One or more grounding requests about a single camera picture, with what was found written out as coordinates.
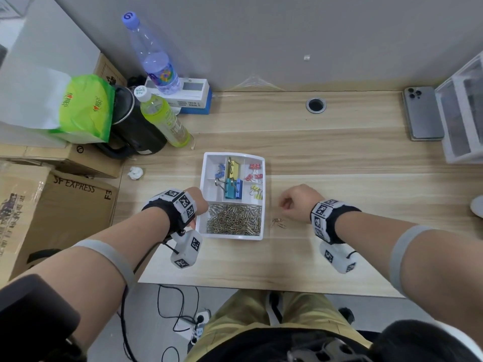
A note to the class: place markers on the large yellow binder clip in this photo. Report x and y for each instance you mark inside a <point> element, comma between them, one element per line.
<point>234,168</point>

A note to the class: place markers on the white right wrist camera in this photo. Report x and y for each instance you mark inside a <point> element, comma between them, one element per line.
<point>339,260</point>

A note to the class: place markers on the white desk organizer tray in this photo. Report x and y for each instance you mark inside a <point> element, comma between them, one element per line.
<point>209,188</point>

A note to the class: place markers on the small blue binder clip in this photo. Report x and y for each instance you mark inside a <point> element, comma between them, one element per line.
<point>221,168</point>
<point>219,177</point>

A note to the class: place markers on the person's right hand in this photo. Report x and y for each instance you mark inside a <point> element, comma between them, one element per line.
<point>302,203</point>

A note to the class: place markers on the upright brown cardboard box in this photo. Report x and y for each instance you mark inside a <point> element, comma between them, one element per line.
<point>110,69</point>

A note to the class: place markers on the green tissue pack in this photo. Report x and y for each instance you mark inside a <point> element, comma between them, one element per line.
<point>85,109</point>

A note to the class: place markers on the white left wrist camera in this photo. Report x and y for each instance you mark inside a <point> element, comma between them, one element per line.
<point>186,248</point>

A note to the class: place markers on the person's black sleeve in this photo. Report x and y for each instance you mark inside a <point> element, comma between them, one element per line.
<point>37,316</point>

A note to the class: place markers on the white printed carton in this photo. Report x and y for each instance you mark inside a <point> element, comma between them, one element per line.
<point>198,90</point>

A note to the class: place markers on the person's left hand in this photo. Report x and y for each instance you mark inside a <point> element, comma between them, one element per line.
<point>200,205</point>

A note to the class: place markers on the black marker wristband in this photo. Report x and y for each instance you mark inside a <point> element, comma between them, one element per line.
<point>334,220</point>
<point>170,212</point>

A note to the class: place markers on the crumpled white tissue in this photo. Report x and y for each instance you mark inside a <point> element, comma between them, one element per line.
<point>135,173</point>

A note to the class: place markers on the black right marker wristband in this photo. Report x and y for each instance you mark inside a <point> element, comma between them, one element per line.
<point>334,220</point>

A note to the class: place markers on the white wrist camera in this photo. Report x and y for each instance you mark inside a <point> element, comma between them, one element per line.
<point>339,260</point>
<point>186,248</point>

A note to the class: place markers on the person's left forearm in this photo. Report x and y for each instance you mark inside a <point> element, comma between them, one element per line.
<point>83,286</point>

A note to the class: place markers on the clear purple-capped water bottle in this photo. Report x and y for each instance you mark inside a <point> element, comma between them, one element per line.
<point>156,62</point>

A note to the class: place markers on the large printed cardboard box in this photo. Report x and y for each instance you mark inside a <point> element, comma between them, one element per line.
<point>56,222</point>

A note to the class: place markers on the flat brown cardboard box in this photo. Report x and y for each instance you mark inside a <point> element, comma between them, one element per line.
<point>75,160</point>

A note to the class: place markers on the clear plastic film scrap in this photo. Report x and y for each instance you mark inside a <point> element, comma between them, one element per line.
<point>254,83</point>

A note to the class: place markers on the green drink bottle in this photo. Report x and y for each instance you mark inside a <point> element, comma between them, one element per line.
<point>164,116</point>

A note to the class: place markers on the person's right forearm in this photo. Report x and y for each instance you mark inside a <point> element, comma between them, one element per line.
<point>377,237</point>

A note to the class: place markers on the blue flat box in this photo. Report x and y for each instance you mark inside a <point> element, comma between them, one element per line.
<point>205,107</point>

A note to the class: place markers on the small yellow binder clip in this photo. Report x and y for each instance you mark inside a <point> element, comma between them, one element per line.
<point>259,196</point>
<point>254,189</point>

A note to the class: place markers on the white handheld controller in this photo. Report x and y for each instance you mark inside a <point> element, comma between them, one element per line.
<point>477,207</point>

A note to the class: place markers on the large blue binder clip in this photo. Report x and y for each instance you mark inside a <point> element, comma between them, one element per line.
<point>232,189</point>

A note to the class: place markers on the white board panel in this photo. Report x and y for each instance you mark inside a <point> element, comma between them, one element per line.
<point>53,45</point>

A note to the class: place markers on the grey smartphone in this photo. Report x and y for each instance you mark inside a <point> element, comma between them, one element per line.
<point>423,114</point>

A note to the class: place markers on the person's olive trousers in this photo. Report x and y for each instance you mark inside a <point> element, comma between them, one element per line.
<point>309,316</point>

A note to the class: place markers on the black left marker wristband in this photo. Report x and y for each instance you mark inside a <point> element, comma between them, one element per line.
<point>170,212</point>

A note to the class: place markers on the clear plastic bag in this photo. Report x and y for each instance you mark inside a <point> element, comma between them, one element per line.
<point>176,111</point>

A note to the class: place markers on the pile of silver paper clips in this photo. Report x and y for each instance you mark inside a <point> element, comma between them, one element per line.
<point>234,220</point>

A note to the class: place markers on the black kettle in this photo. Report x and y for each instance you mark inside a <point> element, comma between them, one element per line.
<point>136,135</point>

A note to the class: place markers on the white drawer organizer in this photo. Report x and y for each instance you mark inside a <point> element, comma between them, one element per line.
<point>458,156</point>

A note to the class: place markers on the white power strip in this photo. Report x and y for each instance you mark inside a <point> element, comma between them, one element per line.
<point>202,318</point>

